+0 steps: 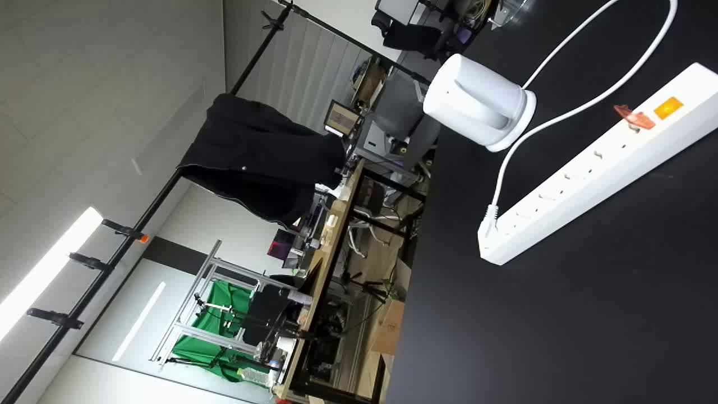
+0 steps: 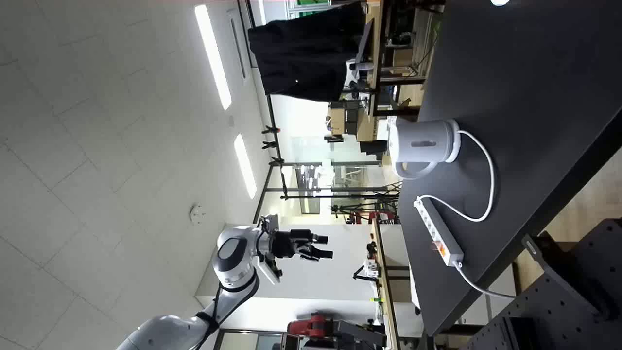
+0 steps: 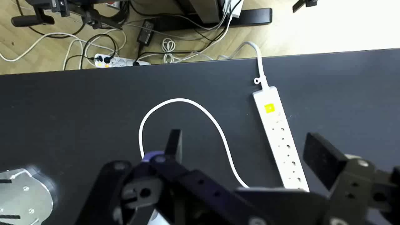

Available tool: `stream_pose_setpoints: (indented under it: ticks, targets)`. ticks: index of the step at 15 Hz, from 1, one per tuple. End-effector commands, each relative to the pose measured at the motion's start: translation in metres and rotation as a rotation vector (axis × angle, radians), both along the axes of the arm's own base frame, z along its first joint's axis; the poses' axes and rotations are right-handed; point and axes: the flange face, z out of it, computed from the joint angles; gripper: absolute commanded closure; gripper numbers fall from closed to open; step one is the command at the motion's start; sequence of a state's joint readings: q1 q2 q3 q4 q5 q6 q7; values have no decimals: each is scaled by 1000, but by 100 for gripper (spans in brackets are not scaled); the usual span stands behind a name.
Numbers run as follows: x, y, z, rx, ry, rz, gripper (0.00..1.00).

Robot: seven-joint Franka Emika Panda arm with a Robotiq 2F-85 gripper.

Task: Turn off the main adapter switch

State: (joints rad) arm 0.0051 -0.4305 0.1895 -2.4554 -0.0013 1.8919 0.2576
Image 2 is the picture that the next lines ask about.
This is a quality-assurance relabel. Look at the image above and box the red machine in background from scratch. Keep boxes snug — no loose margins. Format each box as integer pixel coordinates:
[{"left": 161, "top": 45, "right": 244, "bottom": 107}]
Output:
[{"left": 287, "top": 314, "right": 348, "bottom": 347}]

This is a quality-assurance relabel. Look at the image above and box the white kettle cable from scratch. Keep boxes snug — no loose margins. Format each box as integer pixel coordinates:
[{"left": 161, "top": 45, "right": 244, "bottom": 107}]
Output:
[{"left": 425, "top": 129, "right": 497, "bottom": 226}]

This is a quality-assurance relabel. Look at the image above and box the black perforated mount plate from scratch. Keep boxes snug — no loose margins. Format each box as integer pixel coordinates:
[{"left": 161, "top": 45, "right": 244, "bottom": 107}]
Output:
[{"left": 466, "top": 220, "right": 622, "bottom": 350}]

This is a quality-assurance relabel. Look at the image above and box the white power strip cord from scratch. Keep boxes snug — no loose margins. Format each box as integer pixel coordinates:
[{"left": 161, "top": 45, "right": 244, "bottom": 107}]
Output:
[{"left": 454, "top": 261, "right": 519, "bottom": 302}]

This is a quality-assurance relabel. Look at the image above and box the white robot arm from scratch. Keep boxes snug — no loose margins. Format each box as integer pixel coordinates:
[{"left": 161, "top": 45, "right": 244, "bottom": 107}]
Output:
[{"left": 116, "top": 222, "right": 332, "bottom": 350}]

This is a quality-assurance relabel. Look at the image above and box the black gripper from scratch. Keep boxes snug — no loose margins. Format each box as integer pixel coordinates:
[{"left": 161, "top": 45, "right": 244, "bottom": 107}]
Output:
[{"left": 272, "top": 230, "right": 332, "bottom": 261}]

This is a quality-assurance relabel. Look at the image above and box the wooden workbench in background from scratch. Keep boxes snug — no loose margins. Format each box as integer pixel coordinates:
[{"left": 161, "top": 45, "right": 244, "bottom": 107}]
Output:
[{"left": 369, "top": 220, "right": 400, "bottom": 350}]

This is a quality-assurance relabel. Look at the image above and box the white power strip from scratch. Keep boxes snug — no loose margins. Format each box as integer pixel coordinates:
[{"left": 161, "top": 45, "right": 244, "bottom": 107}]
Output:
[{"left": 414, "top": 197, "right": 464, "bottom": 269}]

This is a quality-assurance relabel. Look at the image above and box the black hanging cloth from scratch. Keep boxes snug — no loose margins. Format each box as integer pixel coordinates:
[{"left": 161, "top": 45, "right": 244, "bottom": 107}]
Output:
[{"left": 248, "top": 2, "right": 365, "bottom": 102}]

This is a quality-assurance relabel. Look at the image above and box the white electric kettle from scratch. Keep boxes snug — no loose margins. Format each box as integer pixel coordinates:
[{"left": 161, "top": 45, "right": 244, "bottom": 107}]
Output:
[{"left": 386, "top": 119, "right": 460, "bottom": 179}]

